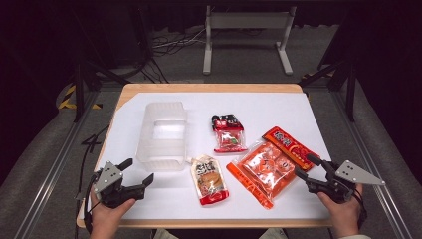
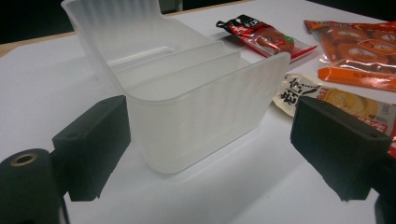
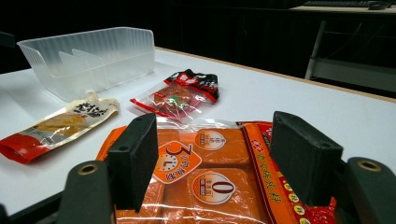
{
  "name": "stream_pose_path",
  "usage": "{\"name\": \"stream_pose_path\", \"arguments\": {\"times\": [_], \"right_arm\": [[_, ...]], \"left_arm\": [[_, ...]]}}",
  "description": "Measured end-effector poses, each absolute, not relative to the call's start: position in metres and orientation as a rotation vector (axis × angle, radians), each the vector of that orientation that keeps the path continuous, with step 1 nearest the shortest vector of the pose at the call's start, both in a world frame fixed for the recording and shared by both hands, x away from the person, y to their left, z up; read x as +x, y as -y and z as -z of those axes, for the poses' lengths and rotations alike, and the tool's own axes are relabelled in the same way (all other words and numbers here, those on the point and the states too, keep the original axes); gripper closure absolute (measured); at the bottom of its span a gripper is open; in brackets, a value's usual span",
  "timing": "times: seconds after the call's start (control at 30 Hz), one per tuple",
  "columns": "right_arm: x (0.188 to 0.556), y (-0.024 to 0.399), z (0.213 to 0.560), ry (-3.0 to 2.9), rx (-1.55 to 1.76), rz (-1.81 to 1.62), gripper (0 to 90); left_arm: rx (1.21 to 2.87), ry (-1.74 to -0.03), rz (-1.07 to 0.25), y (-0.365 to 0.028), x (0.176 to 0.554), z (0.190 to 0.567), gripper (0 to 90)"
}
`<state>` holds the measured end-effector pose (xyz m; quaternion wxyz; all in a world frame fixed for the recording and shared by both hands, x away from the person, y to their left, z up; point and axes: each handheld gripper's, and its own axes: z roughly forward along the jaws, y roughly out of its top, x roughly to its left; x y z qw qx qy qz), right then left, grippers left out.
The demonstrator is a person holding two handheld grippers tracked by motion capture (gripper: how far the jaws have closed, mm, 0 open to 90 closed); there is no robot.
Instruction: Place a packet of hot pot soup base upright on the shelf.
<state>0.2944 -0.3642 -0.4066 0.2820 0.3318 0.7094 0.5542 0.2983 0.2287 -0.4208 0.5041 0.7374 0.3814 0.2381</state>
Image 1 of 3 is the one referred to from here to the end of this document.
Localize bundle of floor cables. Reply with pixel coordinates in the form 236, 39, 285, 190
150, 28, 207, 57

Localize red and black snack packet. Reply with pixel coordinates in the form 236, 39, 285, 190
211, 114, 249, 154

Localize yellow and black floor tape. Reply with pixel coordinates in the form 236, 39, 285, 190
58, 84, 103, 111

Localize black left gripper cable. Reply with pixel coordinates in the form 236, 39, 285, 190
82, 170, 103, 234

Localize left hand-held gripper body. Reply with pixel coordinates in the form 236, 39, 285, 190
92, 161, 147, 209

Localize white paper sheet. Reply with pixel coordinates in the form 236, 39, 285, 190
78, 92, 332, 221

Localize white metal stand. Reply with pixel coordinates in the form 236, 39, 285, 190
202, 4, 298, 76

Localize black tripod stand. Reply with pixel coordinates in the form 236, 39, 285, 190
71, 49, 131, 123
298, 59, 358, 122

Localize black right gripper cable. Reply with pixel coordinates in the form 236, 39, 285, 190
351, 190, 368, 231

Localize beige and red sauce pouch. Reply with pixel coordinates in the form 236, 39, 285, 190
187, 153, 231, 207

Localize person's light trousers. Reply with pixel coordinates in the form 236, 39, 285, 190
152, 228, 290, 239

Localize person's right hand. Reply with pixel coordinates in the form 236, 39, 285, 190
316, 183, 364, 238

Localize person's left hand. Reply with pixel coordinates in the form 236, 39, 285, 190
89, 198, 137, 239

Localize large orange seasoning packet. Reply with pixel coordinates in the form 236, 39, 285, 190
226, 125, 321, 211

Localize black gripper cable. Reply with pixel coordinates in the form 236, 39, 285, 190
351, 190, 368, 231
82, 170, 103, 234

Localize aluminium rail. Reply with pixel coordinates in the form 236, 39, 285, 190
13, 89, 101, 239
331, 91, 414, 239

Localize clear plastic container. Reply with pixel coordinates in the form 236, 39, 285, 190
135, 101, 189, 172

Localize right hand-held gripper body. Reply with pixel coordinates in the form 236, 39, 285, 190
307, 159, 386, 204

